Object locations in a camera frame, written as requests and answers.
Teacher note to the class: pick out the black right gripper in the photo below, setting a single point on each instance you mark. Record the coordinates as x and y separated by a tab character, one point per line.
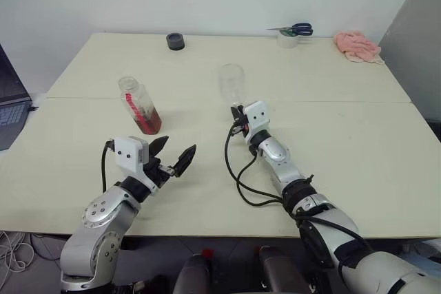
239	126

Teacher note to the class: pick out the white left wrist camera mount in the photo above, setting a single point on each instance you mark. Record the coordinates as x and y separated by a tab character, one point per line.
129	154

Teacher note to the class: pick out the dark grey laptop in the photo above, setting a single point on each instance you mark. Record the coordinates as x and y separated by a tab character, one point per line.
10	115

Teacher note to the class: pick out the bottle with red liquid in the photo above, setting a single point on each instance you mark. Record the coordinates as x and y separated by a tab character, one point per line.
144	115

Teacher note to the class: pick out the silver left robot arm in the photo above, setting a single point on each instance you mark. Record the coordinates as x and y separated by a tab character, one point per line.
100	225

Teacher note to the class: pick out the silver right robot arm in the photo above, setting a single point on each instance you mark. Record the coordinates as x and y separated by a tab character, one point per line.
310	204

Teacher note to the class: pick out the small red object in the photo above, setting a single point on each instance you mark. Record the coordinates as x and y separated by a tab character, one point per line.
208	253

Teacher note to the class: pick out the pink cloth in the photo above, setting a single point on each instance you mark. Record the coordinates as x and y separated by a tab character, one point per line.
358	47

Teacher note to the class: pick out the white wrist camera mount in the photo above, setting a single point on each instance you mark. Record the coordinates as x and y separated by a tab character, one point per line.
129	154
257	116

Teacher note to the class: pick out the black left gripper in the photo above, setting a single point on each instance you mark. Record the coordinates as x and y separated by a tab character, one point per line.
156	171

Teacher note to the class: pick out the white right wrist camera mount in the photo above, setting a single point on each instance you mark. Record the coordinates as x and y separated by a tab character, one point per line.
257	116

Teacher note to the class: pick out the white tape roll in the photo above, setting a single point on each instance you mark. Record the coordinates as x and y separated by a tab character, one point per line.
287	40

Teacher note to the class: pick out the dark rounded shape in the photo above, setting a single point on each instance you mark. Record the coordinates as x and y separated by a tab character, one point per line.
279	270
193	273

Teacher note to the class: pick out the clear plastic bottle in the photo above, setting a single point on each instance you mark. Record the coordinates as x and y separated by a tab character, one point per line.
231	82

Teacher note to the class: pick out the dark grey round container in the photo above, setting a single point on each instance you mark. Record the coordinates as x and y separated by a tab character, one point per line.
175	42

